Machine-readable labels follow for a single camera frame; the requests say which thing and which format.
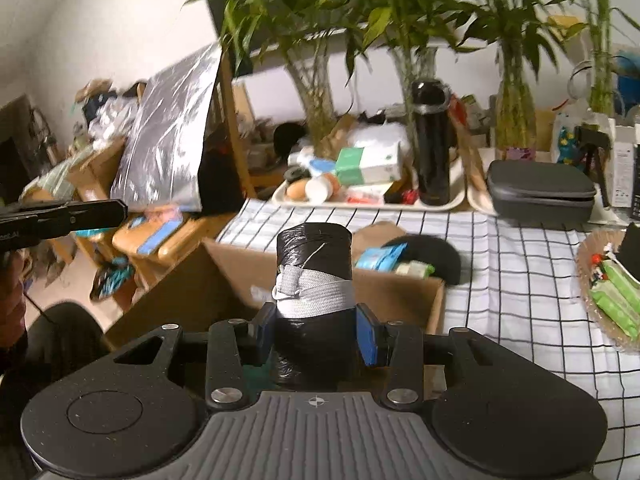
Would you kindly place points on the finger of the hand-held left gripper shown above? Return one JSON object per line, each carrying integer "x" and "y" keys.
{"x": 30, "y": 232}
{"x": 95, "y": 208}

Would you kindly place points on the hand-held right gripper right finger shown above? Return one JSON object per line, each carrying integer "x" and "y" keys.
{"x": 370, "y": 340}

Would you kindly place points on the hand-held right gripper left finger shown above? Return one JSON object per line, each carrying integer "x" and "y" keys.
{"x": 265, "y": 335}

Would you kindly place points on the brown cardboard box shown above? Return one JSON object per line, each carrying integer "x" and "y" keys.
{"x": 225, "y": 280}

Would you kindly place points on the black foam semicircle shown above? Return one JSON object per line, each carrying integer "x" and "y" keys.
{"x": 435, "y": 255}

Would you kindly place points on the person's left hand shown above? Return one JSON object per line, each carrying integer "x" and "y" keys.
{"x": 10, "y": 300}

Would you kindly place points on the blue packet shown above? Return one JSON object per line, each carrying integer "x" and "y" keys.
{"x": 380, "y": 257}

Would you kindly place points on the small green packet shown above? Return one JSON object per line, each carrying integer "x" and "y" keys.
{"x": 415, "y": 269}

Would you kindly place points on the silver plastic bag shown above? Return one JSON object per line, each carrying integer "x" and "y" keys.
{"x": 165, "y": 130}

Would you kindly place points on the flat white box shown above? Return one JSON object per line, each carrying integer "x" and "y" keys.
{"x": 367, "y": 194}

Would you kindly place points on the red packet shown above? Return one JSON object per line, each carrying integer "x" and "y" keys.
{"x": 402, "y": 197}

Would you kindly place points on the tan egg-shaped object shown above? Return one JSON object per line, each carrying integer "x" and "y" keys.
{"x": 296, "y": 190}

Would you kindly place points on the white orange small bottle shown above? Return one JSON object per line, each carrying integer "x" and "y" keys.
{"x": 320, "y": 189}

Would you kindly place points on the white tray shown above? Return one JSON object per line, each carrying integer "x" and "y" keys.
{"x": 450, "y": 202}
{"x": 477, "y": 200}

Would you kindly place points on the checked tablecloth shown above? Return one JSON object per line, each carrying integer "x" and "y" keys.
{"x": 525, "y": 300}

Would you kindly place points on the black tape roll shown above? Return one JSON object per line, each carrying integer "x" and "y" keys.
{"x": 297, "y": 175}

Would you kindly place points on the green white tissue pack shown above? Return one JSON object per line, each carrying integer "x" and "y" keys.
{"x": 367, "y": 162}

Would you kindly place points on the black thermos bottle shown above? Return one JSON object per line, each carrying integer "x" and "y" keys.
{"x": 432, "y": 160}

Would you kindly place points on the white plastic bag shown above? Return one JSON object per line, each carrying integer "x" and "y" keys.
{"x": 380, "y": 135}

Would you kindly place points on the brown paper bag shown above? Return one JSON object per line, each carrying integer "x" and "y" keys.
{"x": 467, "y": 155}

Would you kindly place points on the grey zip case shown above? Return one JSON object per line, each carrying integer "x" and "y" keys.
{"x": 540, "y": 190}

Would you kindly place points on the wicker basket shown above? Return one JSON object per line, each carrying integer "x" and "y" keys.
{"x": 587, "y": 255}

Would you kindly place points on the bamboo plant in glass vase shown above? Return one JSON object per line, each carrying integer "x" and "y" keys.
{"x": 600, "y": 75}
{"x": 415, "y": 65}
{"x": 315, "y": 105}

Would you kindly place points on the bamboo in purple-label vase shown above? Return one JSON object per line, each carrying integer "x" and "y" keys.
{"x": 515, "y": 110}

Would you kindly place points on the black foam block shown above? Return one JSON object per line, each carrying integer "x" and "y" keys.
{"x": 631, "y": 255}

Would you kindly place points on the white bag with blue print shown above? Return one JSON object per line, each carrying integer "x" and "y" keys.
{"x": 565, "y": 135}

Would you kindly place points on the black phone tripod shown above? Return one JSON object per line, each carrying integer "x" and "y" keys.
{"x": 595, "y": 155}

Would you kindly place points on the white carton box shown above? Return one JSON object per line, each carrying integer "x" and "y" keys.
{"x": 625, "y": 170}

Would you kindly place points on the black carton box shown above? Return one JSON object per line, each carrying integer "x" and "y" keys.
{"x": 636, "y": 185}

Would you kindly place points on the blue plastic bag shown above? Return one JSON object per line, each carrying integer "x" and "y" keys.
{"x": 631, "y": 85}

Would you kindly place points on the wooden chair frame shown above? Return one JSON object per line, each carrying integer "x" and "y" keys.
{"x": 235, "y": 125}

